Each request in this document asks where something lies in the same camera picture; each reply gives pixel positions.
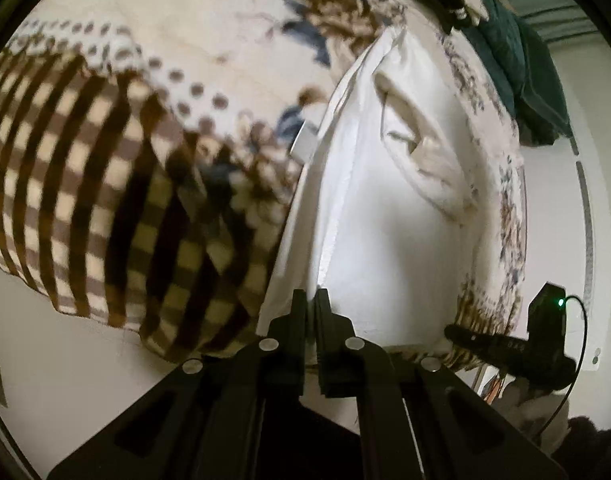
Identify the person's dark clothing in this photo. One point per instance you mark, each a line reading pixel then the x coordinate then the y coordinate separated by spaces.
pixel 595 440

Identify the grey-green curtain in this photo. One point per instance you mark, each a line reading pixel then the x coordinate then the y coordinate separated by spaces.
pixel 550 15

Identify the dark green blanket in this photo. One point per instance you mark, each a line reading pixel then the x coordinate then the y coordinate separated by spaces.
pixel 525 70

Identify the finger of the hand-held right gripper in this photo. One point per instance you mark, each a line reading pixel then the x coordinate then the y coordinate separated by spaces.
pixel 485 342

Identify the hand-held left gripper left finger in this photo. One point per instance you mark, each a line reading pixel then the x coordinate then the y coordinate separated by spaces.
pixel 299 325

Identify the floral bedsheet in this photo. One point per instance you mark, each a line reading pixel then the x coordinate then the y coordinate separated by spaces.
pixel 85 160

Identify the person's right forearm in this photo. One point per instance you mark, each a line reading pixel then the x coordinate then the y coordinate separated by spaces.
pixel 540 420

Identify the white t-shirt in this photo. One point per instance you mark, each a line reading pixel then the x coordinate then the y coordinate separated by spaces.
pixel 395 260

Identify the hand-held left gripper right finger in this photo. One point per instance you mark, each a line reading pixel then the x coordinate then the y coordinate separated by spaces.
pixel 328 330

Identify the white headboard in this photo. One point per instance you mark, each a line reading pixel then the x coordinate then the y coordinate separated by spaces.
pixel 560 240

